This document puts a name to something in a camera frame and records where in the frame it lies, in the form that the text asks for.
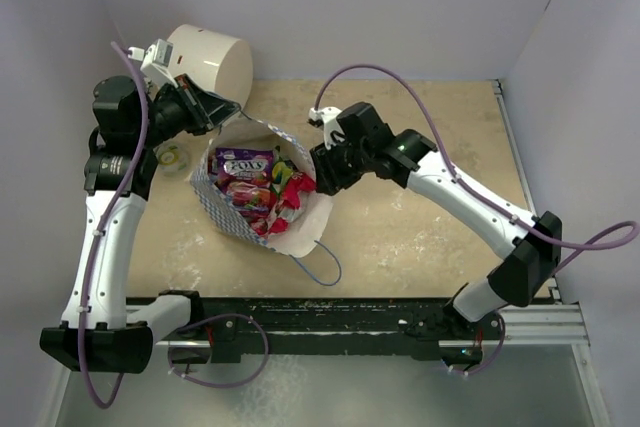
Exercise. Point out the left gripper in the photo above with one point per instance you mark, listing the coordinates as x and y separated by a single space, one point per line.
204 110

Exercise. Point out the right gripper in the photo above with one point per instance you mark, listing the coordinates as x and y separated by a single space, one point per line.
331 180

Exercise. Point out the green Fox's candy bag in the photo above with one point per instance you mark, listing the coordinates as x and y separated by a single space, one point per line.
281 173

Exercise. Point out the red Real snack bag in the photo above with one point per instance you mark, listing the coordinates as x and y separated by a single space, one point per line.
291 195

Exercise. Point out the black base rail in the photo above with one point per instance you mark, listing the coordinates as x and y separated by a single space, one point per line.
419 328

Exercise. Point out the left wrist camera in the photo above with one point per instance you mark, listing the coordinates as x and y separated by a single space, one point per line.
154 62

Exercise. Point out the blue checkered paper bag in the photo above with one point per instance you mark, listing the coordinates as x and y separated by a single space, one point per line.
306 225

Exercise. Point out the white cylindrical container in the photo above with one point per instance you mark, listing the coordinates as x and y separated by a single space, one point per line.
216 62

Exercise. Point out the purple Fox's berries candy bag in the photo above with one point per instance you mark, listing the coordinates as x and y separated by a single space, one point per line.
250 166

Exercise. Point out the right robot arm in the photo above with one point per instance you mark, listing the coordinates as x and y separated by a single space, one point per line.
356 141

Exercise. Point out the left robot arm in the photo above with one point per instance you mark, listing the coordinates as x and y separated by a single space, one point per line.
95 333

